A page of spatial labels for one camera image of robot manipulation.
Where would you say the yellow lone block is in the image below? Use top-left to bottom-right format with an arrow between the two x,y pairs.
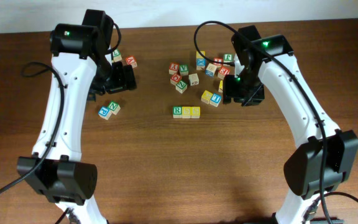
191,106 -> 201,119

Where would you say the yellow S block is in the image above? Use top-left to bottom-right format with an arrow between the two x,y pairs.
181,106 -> 191,118

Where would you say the green R letter block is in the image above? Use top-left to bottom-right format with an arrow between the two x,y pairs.
173,106 -> 182,118

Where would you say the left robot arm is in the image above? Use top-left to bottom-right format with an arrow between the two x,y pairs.
17,9 -> 136,223

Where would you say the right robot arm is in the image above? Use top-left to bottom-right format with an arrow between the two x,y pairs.
223,26 -> 358,223

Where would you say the green L letter block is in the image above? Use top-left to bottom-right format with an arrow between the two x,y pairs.
112,49 -> 122,62

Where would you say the red A letter block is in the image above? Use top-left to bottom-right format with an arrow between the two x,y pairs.
125,55 -> 137,68

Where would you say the yellow block far right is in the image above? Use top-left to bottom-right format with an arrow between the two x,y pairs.
218,80 -> 223,93

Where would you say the red E letter block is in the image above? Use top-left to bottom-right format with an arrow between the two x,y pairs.
218,67 -> 230,80

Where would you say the green N letter block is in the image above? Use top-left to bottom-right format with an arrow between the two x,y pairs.
108,101 -> 121,115

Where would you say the blue 1 number block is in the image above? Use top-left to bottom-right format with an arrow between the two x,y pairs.
209,93 -> 222,107

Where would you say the green J letter block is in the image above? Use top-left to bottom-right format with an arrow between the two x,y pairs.
223,54 -> 233,63

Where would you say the blue P letter block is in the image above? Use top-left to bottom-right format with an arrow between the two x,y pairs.
98,106 -> 112,120

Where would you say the red I letter block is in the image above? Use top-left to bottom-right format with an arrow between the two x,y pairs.
213,57 -> 223,69

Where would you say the yellow block beside Z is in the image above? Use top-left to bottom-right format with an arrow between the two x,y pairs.
201,90 -> 213,104

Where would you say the blue edged wooden block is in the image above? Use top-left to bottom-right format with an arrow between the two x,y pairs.
205,63 -> 217,77

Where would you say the blue X letter block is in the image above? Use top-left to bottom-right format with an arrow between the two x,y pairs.
196,58 -> 206,70

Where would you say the yellow block top right cluster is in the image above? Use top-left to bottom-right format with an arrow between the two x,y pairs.
196,51 -> 205,58

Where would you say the red Y letter block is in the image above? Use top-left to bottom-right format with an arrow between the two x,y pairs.
168,63 -> 180,75

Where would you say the red Q letter block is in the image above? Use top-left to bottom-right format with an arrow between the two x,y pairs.
170,73 -> 182,85

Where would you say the green V letter block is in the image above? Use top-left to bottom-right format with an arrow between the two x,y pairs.
179,64 -> 189,76

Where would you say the green Z letter block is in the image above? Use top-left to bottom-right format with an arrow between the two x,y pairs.
175,80 -> 188,93

